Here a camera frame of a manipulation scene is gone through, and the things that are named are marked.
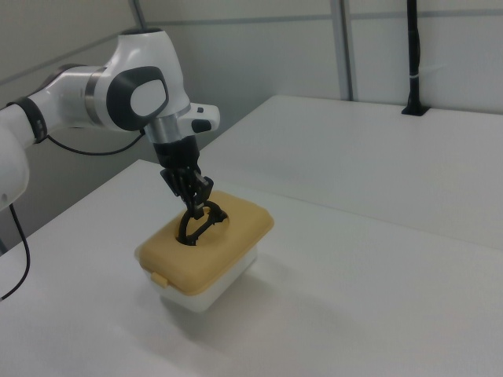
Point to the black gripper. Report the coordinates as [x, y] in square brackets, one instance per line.
[178, 155]

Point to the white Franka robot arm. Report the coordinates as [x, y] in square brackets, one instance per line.
[118, 66]

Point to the white plastic tool case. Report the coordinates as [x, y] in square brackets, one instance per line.
[212, 290]

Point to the black pole with base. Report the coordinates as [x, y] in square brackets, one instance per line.
[412, 47]

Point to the grey partition frame post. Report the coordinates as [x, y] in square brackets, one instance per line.
[346, 47]

